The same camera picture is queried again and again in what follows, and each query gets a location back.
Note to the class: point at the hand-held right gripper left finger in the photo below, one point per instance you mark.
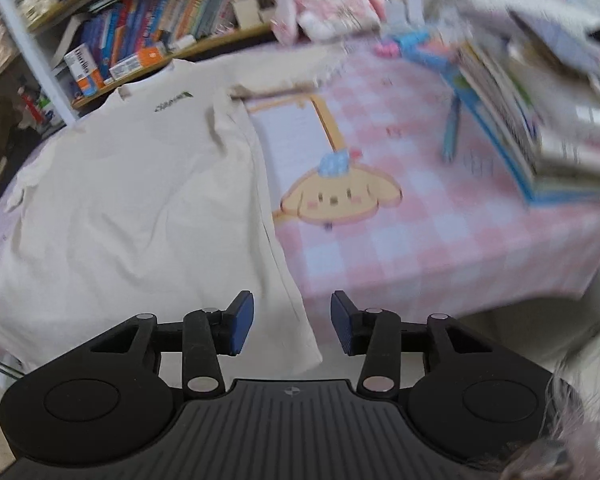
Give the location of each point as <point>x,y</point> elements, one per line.
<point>240,322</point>

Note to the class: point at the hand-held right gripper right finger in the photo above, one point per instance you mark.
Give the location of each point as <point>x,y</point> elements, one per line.
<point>345,322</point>

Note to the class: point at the cream t-shirt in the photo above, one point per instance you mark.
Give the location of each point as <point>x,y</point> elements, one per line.
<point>130,200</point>

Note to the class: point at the pink checked cartoon mat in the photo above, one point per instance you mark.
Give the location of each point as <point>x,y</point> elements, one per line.
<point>405,240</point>

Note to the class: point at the light blue pen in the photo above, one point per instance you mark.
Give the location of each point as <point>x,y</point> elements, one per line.
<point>451,130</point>

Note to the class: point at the pale fuzzy sleeve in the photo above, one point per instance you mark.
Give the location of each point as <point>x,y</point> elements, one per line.
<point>590,410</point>

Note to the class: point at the stack of flat books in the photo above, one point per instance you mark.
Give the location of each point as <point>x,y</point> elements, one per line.
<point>530,125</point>

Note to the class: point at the small pink toy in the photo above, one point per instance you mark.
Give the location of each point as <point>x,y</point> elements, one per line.
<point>386,50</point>

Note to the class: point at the flat white orange box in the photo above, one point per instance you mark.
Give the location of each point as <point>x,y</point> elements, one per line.
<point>140,60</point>

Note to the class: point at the white wooden bookshelf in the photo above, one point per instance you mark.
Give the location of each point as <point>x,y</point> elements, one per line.
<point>220,40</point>

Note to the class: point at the white jar green lid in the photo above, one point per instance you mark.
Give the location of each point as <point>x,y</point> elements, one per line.
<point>50,110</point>

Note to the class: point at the small white box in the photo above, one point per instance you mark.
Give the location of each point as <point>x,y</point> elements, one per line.
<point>182,42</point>

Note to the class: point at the tall white orange box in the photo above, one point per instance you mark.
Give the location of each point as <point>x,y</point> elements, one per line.
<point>82,72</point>

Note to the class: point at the tall beige open box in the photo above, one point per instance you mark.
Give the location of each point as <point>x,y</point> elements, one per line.
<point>250,10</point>

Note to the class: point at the row of colourful books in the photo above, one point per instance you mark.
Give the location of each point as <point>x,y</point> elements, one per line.
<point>145,15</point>

